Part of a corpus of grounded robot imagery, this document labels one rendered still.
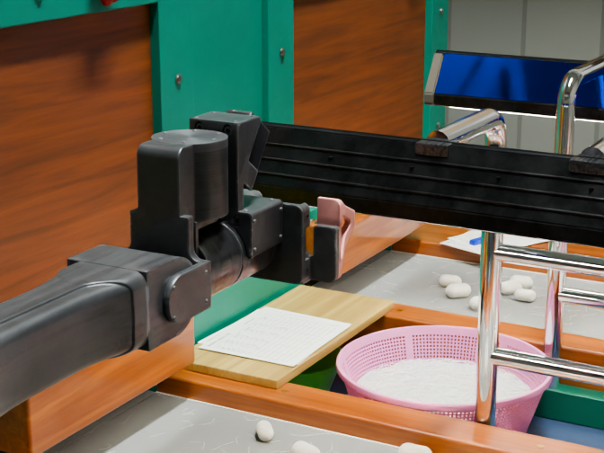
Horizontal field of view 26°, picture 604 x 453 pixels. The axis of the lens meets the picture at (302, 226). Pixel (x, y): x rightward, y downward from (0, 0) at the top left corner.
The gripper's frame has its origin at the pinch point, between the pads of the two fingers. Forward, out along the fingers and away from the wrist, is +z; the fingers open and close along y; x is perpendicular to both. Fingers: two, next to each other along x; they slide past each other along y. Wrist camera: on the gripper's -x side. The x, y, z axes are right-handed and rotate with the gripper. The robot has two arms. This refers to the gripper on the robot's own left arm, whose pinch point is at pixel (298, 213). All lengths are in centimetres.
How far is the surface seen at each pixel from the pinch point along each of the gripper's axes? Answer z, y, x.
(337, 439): 24.6, 7.8, 32.9
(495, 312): 31.9, -7.6, 17.5
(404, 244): 95, 30, 31
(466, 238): 98, 20, 29
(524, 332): 61, -2, 30
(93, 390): 6.8, 27.9, 24.5
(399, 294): 75, 22, 32
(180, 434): 17.6, 24.2, 33.0
